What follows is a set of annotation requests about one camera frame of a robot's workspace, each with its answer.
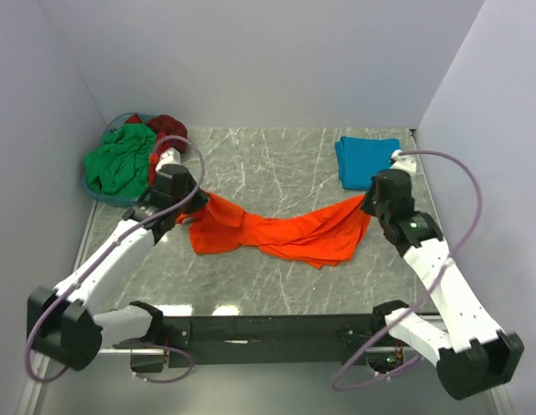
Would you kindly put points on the green t shirt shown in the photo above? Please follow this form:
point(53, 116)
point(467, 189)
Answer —
point(119, 166)

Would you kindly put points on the blue plastic basket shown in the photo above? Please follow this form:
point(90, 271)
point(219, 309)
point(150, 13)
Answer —
point(128, 118)

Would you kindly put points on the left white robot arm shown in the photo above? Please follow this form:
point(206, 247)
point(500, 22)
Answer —
point(104, 268)

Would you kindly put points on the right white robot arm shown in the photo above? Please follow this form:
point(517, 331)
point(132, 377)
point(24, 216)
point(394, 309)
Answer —
point(449, 302)

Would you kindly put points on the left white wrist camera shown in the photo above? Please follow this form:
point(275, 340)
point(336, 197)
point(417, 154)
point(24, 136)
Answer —
point(170, 156)

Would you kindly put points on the folded blue t shirt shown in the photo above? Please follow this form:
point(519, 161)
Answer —
point(359, 159)

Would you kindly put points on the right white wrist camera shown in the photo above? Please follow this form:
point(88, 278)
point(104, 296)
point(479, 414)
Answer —
point(403, 162)

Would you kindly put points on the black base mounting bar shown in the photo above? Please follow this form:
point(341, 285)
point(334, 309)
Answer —
point(212, 340)

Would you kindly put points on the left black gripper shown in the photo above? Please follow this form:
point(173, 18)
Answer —
point(199, 202)

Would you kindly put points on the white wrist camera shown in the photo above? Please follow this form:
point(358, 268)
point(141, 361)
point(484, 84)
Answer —
point(170, 156)
point(403, 162)

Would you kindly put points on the dark red t shirt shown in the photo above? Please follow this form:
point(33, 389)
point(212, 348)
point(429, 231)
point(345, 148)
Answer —
point(162, 126)

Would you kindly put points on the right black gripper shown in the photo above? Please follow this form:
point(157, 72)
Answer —
point(366, 204)

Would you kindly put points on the aluminium frame rail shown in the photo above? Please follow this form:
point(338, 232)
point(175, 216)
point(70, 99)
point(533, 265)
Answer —
point(387, 358)

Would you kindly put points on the orange t shirt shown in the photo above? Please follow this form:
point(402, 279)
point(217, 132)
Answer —
point(326, 236)

